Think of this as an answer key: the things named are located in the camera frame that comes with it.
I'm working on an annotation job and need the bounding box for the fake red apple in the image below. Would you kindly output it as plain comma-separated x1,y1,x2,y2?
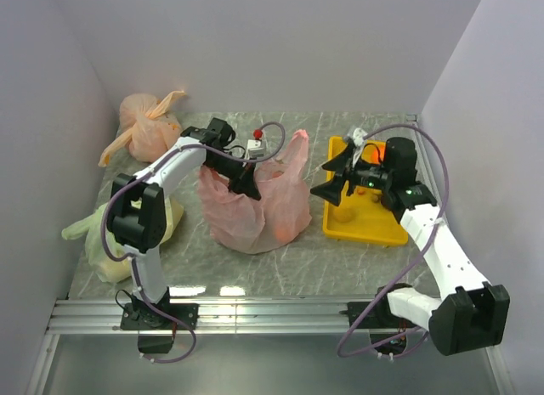
275,227,296,244

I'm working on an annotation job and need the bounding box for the aluminium mounting rail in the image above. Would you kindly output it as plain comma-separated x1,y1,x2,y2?
46,296,371,336

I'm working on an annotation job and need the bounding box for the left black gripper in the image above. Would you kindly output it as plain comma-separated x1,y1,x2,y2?
205,151,262,201

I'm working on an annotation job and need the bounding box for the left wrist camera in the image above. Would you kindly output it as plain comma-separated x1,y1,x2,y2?
245,129,266,160

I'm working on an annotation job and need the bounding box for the fake orange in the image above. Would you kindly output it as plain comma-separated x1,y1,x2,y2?
371,147,384,164

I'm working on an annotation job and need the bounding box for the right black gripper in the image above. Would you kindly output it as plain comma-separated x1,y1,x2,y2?
309,146,393,206

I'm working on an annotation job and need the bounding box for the pink plastic bag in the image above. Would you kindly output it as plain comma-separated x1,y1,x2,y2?
197,129,311,254

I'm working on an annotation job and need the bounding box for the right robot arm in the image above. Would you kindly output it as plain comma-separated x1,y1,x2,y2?
310,135,510,356

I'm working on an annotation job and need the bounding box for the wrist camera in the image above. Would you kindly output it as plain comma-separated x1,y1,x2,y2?
345,127,367,167
245,129,266,160

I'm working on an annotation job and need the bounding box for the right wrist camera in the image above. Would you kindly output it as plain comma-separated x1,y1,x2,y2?
345,127,367,167

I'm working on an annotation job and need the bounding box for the yellow plastic tray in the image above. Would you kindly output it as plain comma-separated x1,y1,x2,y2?
322,136,409,246

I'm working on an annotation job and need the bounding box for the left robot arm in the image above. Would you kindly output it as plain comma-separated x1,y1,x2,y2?
101,118,266,330

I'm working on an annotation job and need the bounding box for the fake yellow apricot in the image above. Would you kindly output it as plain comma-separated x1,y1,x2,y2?
332,207,355,223

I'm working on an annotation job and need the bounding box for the yellow-green tied plastic bag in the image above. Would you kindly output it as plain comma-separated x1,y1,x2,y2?
61,199,185,284

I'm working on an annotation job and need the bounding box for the orange tied plastic bag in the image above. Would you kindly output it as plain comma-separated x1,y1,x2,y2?
98,91,186,167

